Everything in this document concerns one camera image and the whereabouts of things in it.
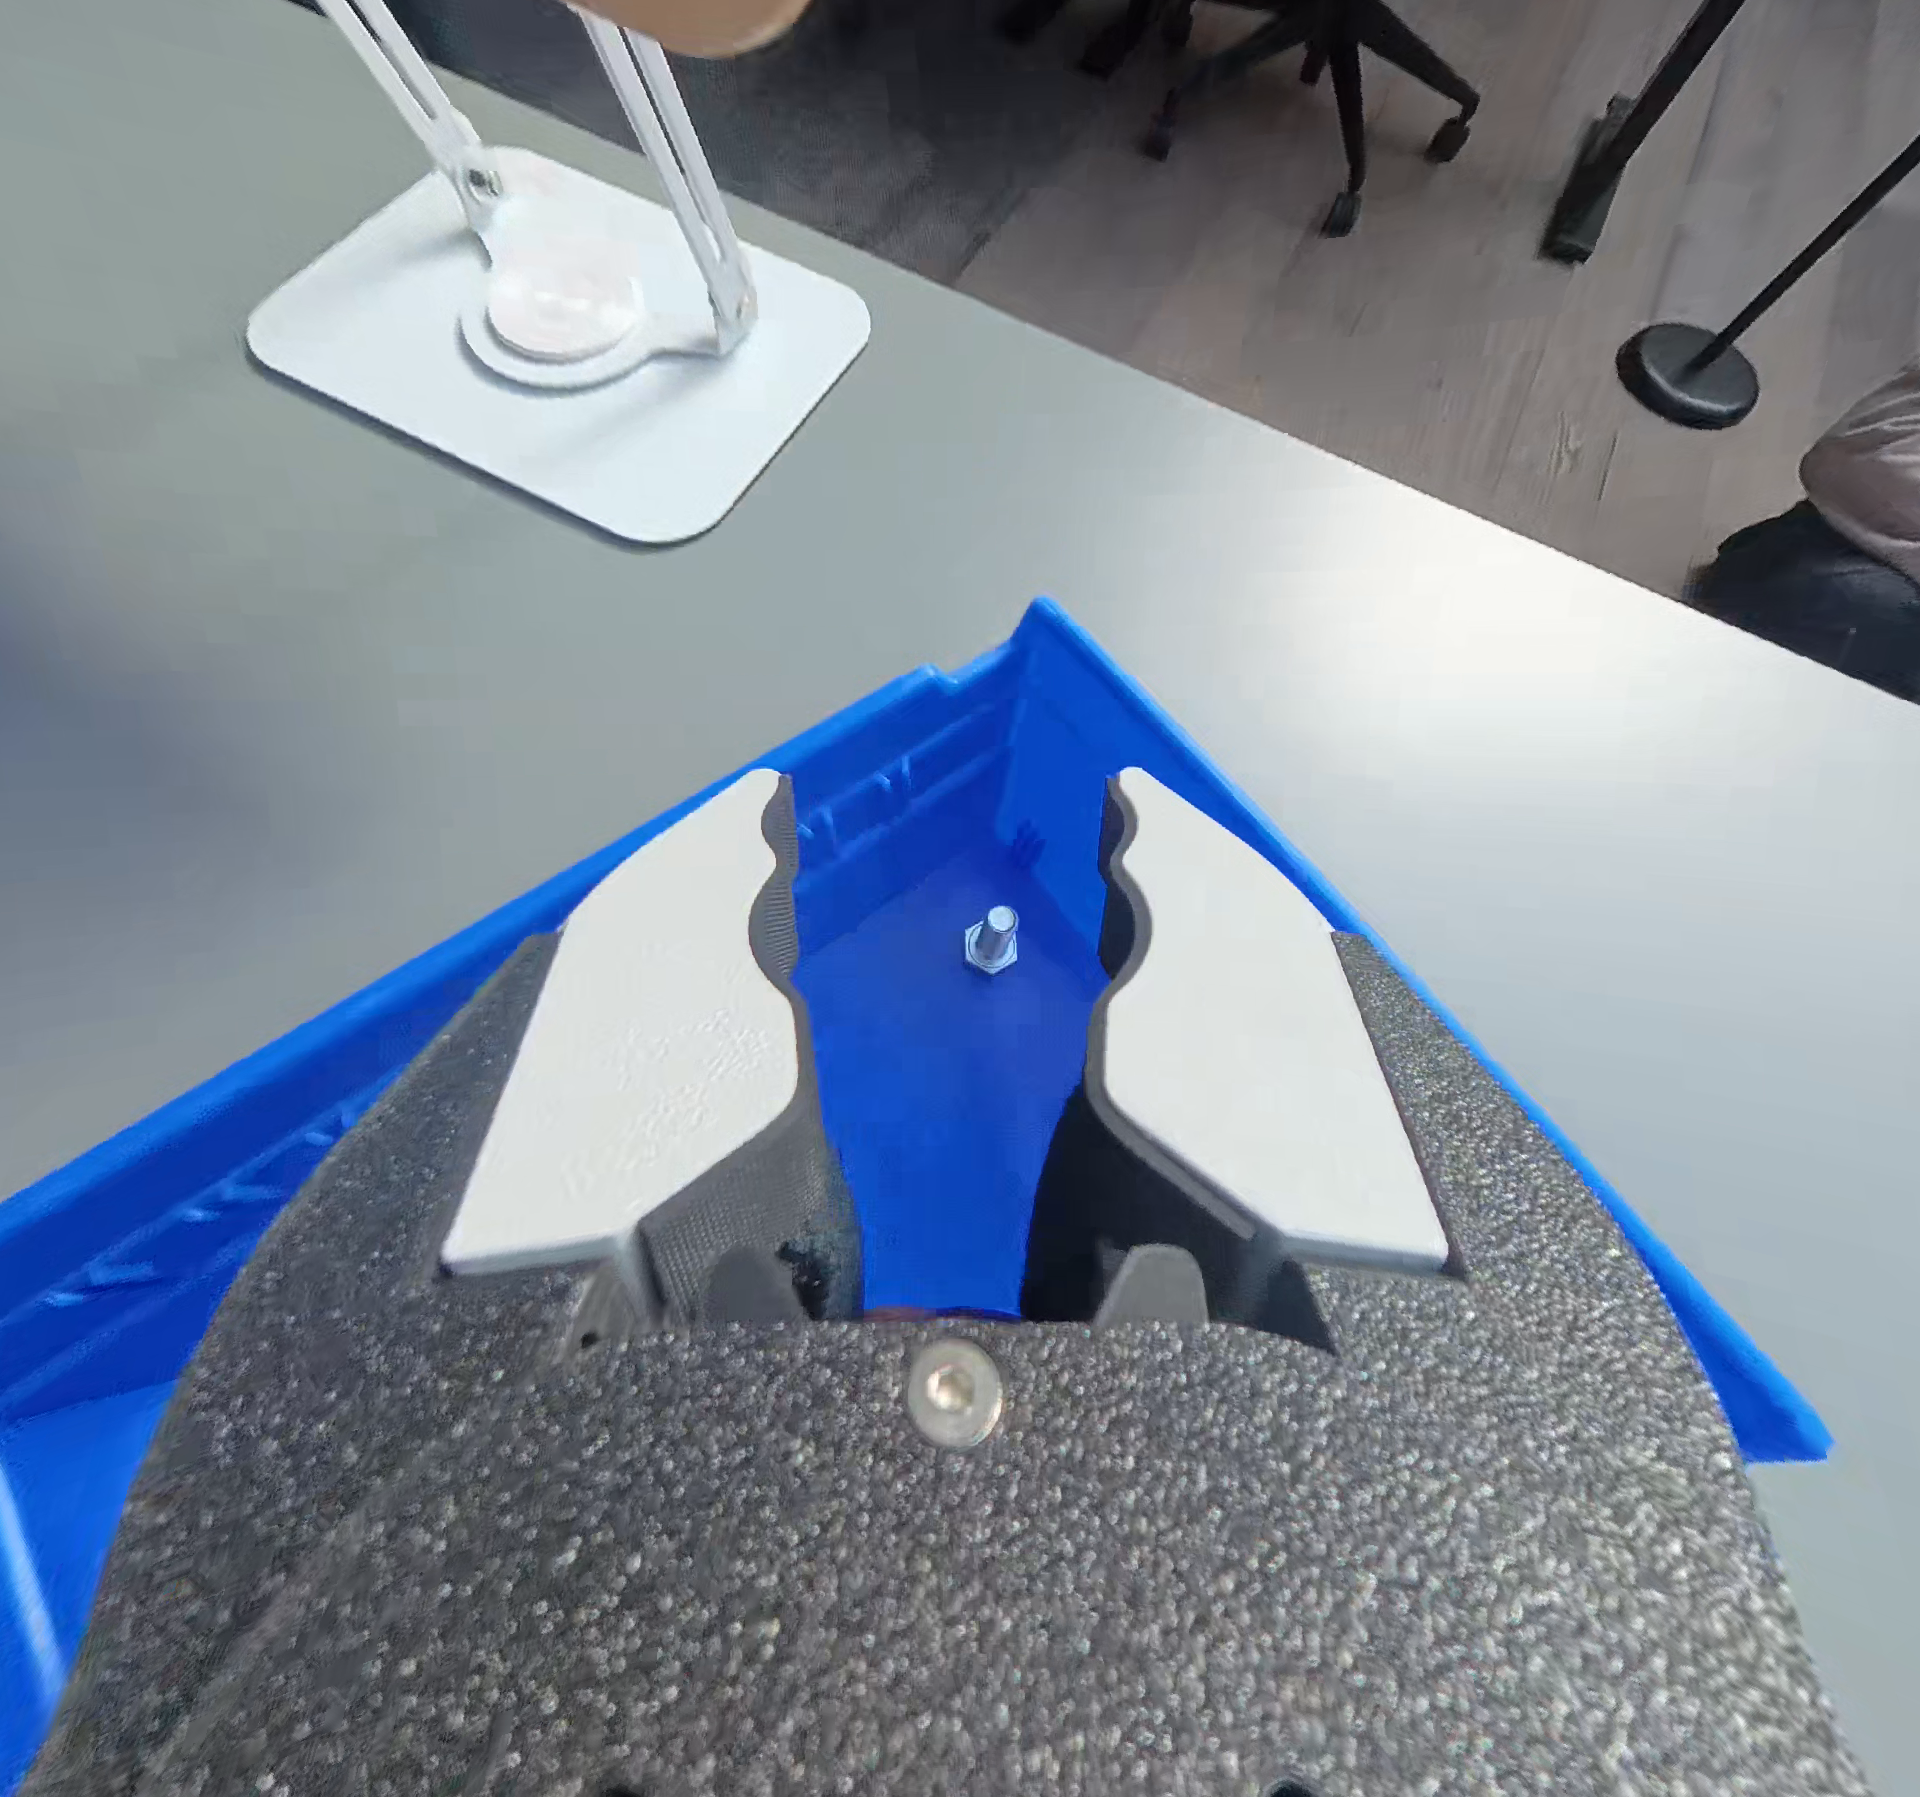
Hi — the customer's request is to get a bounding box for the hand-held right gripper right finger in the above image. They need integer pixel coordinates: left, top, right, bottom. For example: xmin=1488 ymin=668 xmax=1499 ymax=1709
xmin=1082 ymin=767 xmax=1460 ymax=1276

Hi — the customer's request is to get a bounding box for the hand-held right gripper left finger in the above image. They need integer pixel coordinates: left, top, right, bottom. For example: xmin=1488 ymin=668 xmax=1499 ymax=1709
xmin=439 ymin=767 xmax=862 ymax=1296

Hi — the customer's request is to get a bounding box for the blue plastic bin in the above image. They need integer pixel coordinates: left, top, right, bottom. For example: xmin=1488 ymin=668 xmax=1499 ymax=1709
xmin=0 ymin=596 xmax=1835 ymax=1741

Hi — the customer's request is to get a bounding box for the black office chair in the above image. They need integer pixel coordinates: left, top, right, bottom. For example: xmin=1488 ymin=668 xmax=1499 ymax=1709
xmin=1138 ymin=0 xmax=1589 ymax=239

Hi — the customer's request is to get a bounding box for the black table leg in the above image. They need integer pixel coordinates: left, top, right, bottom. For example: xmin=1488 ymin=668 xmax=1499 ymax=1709
xmin=1543 ymin=0 xmax=1839 ymax=269

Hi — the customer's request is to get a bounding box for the black stanchion post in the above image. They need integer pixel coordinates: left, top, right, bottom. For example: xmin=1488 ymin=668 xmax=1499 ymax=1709
xmin=1614 ymin=134 xmax=1920 ymax=429

